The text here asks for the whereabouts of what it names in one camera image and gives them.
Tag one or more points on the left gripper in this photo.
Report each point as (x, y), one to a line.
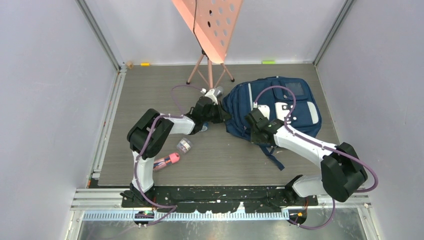
(223, 115)

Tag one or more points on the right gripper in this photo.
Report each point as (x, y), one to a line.
(253, 139)

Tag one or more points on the navy blue student backpack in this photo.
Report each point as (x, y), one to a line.
(281, 94)

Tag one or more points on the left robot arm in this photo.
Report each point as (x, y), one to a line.
(147, 137)

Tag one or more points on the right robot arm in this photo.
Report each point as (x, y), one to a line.
(341, 173)

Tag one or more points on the silver microphone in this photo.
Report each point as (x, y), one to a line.
(218, 91)

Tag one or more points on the small purple glitter jar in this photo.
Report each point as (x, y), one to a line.
(184, 145)

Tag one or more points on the pink music stand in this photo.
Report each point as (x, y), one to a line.
(212, 23)

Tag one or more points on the small wooden block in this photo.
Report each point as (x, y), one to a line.
(129, 64)

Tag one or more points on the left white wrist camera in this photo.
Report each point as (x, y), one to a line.
(209, 94)

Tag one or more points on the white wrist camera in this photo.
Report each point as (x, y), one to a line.
(261, 108)
(209, 94)

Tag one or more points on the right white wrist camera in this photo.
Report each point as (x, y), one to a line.
(261, 108)

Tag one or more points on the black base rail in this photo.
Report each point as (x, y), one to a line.
(216, 199)

